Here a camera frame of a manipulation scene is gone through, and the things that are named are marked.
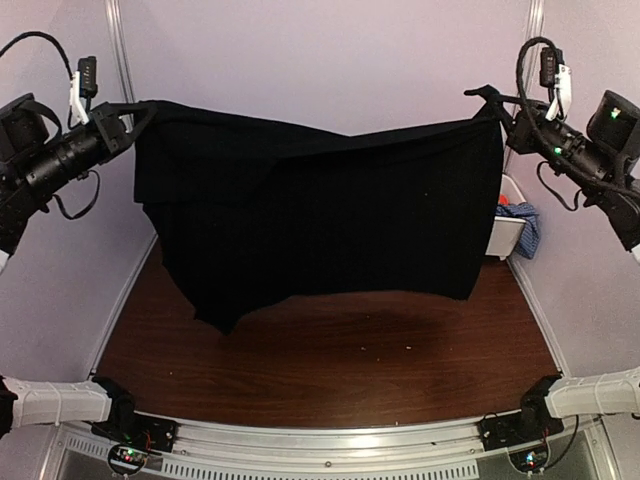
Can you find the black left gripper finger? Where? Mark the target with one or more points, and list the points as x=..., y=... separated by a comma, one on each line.
x=139, y=122
x=136, y=110

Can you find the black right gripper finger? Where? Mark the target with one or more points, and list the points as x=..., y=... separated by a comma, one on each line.
x=492, y=96
x=505, y=118

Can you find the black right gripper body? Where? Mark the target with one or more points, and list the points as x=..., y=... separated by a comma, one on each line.
x=525, y=141

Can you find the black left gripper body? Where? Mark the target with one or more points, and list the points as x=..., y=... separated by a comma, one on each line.
x=109, y=139

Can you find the black garment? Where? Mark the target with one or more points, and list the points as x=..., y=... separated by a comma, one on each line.
x=250, y=212

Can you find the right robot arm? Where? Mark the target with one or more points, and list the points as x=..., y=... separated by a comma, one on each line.
x=600, y=163

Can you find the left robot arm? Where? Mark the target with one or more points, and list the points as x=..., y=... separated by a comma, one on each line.
x=35, y=166

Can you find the white laundry basket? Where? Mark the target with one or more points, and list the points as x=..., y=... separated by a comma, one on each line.
x=506, y=230

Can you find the blue checked shirt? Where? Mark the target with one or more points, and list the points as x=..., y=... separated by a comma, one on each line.
x=529, y=238

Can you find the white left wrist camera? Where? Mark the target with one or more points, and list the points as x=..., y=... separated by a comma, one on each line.
x=83, y=89

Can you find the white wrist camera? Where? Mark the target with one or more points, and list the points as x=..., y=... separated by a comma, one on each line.
x=83, y=89
x=555, y=77

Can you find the right aluminium frame post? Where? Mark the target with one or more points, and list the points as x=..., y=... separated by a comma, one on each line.
x=534, y=26

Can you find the aluminium frame post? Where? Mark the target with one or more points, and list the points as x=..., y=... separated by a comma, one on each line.
x=534, y=26
x=118, y=44

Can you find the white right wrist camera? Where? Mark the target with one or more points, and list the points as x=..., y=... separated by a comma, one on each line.
x=555, y=77

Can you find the left aluminium frame post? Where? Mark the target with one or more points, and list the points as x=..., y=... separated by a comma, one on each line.
x=118, y=44

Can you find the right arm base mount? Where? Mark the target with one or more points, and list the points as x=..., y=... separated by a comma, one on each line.
x=524, y=438

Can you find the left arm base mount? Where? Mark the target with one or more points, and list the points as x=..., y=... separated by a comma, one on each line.
x=137, y=440

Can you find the front aluminium rail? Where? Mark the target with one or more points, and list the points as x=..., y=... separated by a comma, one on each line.
x=441, y=450

